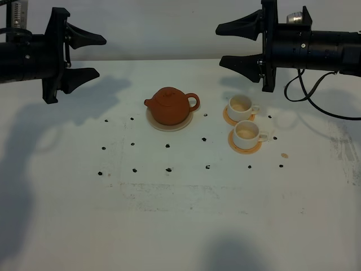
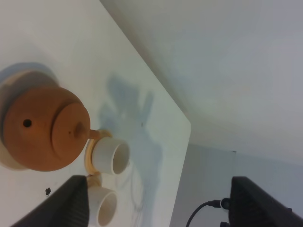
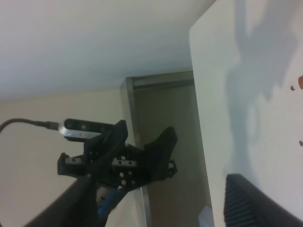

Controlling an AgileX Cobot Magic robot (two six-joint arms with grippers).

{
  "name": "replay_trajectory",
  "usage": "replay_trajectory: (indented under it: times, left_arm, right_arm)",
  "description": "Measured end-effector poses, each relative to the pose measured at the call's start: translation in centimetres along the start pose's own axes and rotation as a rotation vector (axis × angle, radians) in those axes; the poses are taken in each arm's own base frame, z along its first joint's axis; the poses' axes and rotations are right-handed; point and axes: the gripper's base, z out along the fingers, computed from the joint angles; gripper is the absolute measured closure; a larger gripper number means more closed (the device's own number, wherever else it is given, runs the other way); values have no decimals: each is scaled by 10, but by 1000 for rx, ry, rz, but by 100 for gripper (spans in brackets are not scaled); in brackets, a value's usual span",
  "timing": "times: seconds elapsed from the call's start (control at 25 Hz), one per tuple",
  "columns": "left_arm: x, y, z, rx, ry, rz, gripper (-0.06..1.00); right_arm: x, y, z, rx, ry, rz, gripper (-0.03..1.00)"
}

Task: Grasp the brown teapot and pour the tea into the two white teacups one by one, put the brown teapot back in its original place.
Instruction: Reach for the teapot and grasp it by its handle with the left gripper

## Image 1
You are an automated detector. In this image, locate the white teacup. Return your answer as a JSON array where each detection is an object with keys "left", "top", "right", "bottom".
[
  {"left": 232, "top": 120, "right": 269, "bottom": 150},
  {"left": 227, "top": 95, "right": 260, "bottom": 122}
]

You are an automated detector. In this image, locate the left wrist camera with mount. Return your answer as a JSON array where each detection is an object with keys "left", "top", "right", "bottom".
[{"left": 1, "top": 0, "right": 28, "bottom": 29}]

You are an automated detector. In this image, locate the white teacup far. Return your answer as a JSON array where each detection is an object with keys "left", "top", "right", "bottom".
[{"left": 227, "top": 95, "right": 260, "bottom": 122}]

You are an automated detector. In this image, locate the white teacup near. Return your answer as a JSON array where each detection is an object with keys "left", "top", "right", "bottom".
[{"left": 232, "top": 120, "right": 269, "bottom": 150}]

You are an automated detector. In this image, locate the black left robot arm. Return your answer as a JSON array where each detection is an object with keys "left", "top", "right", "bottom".
[{"left": 1, "top": 7, "right": 107, "bottom": 104}]

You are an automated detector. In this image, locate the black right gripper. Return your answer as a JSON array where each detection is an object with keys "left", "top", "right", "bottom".
[{"left": 215, "top": 0, "right": 279, "bottom": 92}]

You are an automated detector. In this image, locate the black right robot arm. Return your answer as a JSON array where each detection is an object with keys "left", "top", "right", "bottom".
[{"left": 215, "top": 1, "right": 360, "bottom": 93}]

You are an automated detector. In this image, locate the beige round teapot saucer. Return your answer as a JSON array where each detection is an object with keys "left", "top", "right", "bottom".
[{"left": 146, "top": 109, "right": 193, "bottom": 132}]

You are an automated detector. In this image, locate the wooden coaster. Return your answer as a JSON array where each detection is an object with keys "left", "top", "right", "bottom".
[
  {"left": 228, "top": 130, "right": 262, "bottom": 155},
  {"left": 223, "top": 106, "right": 256, "bottom": 126}
]

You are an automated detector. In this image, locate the brown clay teapot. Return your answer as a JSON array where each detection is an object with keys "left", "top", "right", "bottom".
[{"left": 144, "top": 87, "right": 200, "bottom": 126}]

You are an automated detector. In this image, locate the wooden coaster far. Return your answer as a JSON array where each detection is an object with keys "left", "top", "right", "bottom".
[{"left": 223, "top": 106, "right": 256, "bottom": 126}]

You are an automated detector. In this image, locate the wooden coaster near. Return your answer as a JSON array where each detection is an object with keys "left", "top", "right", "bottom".
[{"left": 228, "top": 130, "right": 262, "bottom": 155}]

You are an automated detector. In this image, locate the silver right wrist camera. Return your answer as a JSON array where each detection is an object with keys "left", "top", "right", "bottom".
[{"left": 287, "top": 6, "right": 312, "bottom": 25}]

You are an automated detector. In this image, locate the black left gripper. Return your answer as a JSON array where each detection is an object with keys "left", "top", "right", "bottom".
[{"left": 42, "top": 7, "right": 107, "bottom": 104}]

